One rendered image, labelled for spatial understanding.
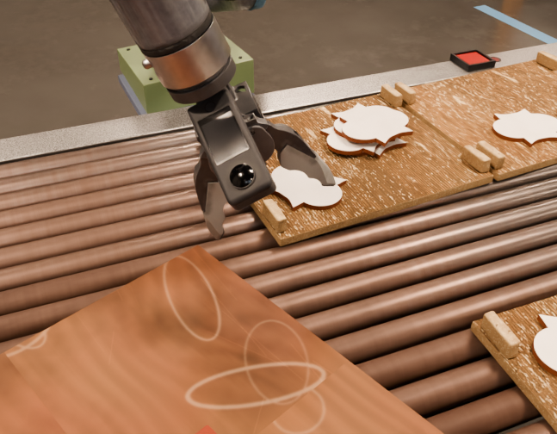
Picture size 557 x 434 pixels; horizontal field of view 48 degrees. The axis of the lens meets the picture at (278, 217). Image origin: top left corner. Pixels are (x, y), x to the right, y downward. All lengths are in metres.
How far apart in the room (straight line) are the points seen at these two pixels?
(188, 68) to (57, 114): 2.87
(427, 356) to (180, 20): 0.51
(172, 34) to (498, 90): 0.99
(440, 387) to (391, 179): 0.42
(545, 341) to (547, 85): 0.78
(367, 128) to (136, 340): 0.64
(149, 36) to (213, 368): 0.32
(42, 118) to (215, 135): 2.84
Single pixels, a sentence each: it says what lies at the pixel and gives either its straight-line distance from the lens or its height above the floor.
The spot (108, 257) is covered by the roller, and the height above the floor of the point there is 0.91.
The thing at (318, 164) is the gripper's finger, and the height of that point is 1.17.
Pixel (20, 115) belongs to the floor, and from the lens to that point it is 3.50.
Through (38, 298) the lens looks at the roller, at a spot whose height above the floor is 0.91.
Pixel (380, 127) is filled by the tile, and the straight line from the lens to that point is 1.17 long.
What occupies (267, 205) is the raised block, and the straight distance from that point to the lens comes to 0.98.
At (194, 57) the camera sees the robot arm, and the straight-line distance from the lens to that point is 0.59.
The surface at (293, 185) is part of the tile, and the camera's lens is 1.05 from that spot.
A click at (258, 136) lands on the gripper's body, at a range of 0.65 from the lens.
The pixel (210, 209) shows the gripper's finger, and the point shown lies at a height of 1.13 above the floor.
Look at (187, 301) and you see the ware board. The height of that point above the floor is 1.04.
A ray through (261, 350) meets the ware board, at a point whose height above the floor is 1.04.
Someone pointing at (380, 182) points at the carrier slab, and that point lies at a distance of 1.09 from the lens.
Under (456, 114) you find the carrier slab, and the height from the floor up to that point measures 0.94.
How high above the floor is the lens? 1.54
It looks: 38 degrees down
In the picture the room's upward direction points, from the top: straight up
